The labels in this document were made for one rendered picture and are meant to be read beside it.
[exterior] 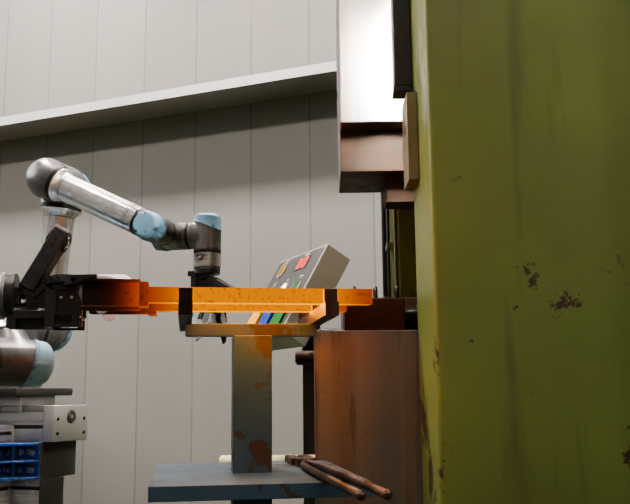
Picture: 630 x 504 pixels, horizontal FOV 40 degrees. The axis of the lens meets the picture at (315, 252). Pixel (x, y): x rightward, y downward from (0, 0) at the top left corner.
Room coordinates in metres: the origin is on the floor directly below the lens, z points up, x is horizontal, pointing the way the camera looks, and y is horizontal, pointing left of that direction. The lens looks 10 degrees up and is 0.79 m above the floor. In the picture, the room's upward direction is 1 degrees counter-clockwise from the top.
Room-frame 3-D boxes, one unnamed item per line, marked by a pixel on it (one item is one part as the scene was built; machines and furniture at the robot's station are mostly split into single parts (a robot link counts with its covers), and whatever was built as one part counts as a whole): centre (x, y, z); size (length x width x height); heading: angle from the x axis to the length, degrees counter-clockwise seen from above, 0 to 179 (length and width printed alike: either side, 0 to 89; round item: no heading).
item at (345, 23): (1.86, -0.27, 1.56); 0.42 x 0.39 x 0.40; 90
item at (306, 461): (1.27, -0.01, 0.68); 0.60 x 0.04 x 0.01; 10
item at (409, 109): (1.59, -0.19, 1.27); 0.09 x 0.02 x 0.17; 0
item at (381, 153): (1.90, -0.27, 1.32); 0.42 x 0.20 x 0.10; 90
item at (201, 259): (2.31, 0.30, 1.15); 0.08 x 0.08 x 0.05
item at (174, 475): (1.38, 0.10, 0.67); 0.40 x 0.30 x 0.02; 9
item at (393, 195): (1.88, -0.31, 1.24); 0.30 x 0.07 x 0.06; 90
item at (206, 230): (2.32, 0.30, 1.23); 0.09 x 0.08 x 0.11; 75
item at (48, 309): (1.33, 0.42, 0.94); 0.12 x 0.08 x 0.09; 98
